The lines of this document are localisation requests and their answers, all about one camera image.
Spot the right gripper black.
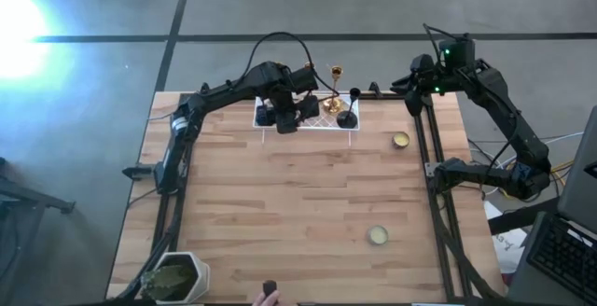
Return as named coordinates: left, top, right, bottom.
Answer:
left=390, top=53, right=449, bottom=116

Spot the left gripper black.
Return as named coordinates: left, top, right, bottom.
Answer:
left=268, top=84, right=322, bottom=134

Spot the small candle tin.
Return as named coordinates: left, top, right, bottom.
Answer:
left=367, top=225, right=390, bottom=246

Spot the white hexagonal planter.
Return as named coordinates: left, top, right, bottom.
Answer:
left=151, top=251, right=211, bottom=305

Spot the black desk leg bar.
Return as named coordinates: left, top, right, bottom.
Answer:
left=487, top=201, right=563, bottom=236

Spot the person's hand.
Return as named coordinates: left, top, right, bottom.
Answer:
left=251, top=289, right=282, bottom=306

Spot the white paper sheet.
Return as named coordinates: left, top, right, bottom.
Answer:
left=482, top=201, right=531, bottom=274

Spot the green potted plant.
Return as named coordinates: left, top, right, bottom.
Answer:
left=139, top=263, right=195, bottom=302

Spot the grey laptop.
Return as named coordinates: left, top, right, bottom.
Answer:
left=506, top=104, right=597, bottom=306

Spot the black metal stand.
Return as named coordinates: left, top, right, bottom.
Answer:
left=0, top=156, right=76, bottom=306

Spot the black aluminium table frame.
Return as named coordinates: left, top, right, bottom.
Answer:
left=151, top=81, right=495, bottom=303

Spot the white wire mesh rack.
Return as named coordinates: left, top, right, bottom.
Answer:
left=252, top=91, right=362, bottom=147

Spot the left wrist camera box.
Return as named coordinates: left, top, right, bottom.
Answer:
left=288, top=66, right=320, bottom=95

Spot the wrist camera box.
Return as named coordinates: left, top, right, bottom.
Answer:
left=437, top=36, right=477, bottom=72
left=288, top=66, right=320, bottom=95

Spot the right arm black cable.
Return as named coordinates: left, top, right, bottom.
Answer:
left=422, top=22, right=449, bottom=50

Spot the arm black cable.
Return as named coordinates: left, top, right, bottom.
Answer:
left=422, top=22, right=449, bottom=50
left=241, top=30, right=340, bottom=97

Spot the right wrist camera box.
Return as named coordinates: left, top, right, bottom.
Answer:
left=437, top=36, right=477, bottom=72

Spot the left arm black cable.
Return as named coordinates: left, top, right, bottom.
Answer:
left=241, top=30, right=340, bottom=97

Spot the white floor cable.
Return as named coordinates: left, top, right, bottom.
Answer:
left=465, top=131, right=585, bottom=167

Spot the yellow floor cable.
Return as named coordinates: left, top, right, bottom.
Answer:
left=501, top=159, right=576, bottom=201

